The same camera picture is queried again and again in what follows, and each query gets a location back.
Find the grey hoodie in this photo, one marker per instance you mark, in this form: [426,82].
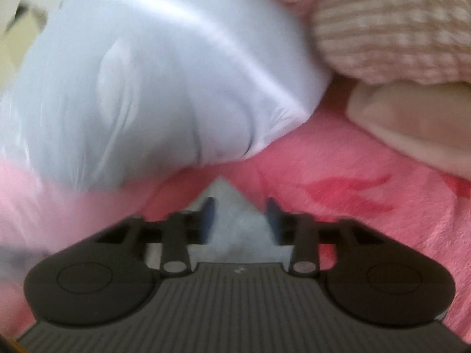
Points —
[239,224]

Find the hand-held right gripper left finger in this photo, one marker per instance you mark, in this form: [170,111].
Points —
[209,217]

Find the pink grey floral duvet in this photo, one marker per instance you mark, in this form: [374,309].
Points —
[147,81]

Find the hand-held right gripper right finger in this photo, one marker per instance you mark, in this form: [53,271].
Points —
[272,217]

